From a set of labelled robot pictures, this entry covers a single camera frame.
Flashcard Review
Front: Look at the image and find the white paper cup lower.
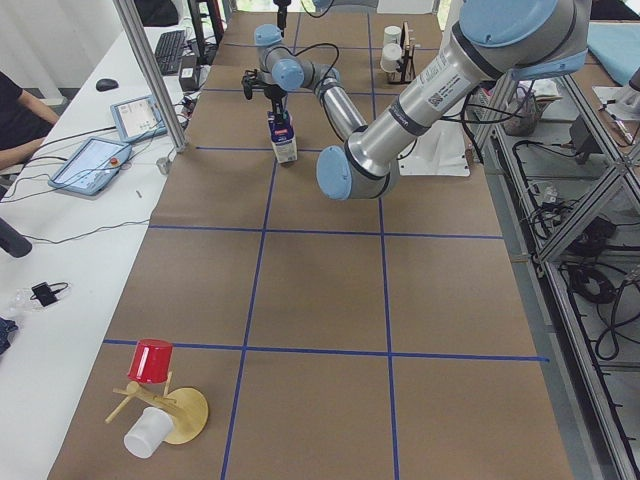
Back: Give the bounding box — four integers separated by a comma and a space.
380, 43, 403, 73

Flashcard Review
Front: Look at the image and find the blue teach pendant far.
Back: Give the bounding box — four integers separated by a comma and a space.
110, 95, 167, 143

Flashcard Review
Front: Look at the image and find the black wire cup rack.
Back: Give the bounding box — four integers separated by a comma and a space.
383, 21, 416, 85

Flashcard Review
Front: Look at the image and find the blue white milk carton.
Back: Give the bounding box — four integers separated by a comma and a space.
268, 111, 298, 164

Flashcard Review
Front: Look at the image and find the aluminium frame post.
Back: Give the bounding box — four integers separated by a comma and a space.
113, 0, 187, 153

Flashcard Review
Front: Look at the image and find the white paper cup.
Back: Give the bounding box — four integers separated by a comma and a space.
380, 43, 403, 73
383, 25, 402, 46

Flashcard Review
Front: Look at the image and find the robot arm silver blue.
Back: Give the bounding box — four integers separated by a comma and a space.
254, 0, 592, 200
273, 0, 379, 36

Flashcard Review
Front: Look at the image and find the black computer mouse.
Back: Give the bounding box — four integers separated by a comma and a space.
95, 78, 119, 92

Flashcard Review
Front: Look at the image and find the small black adapter with cable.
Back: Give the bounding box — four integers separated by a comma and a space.
31, 282, 69, 307

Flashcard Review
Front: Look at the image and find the white paper cup upper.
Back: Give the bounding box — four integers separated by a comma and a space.
383, 25, 402, 46

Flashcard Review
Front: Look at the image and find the blue teach pendant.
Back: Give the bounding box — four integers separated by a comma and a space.
48, 137, 132, 197
110, 95, 167, 143

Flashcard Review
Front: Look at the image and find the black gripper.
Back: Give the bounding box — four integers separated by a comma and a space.
275, 0, 291, 35
263, 85, 288, 123

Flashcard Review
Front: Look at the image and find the red plastic cup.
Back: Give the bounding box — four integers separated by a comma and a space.
127, 339, 173, 384

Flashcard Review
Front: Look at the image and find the white plastic cup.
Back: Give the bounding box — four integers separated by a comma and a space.
123, 407, 174, 459

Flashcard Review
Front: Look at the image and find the black keyboard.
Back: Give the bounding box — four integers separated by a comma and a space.
154, 30, 186, 76

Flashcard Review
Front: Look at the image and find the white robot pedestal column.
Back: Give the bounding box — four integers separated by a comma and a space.
398, 1, 470, 177

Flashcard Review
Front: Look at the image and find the blue teach pendant near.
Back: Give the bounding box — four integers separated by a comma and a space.
48, 137, 132, 197

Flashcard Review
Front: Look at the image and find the seated person in black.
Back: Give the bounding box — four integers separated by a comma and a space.
1, 73, 59, 170

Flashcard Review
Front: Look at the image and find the wooden cup tree stand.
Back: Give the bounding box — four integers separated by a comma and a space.
104, 373, 209, 445

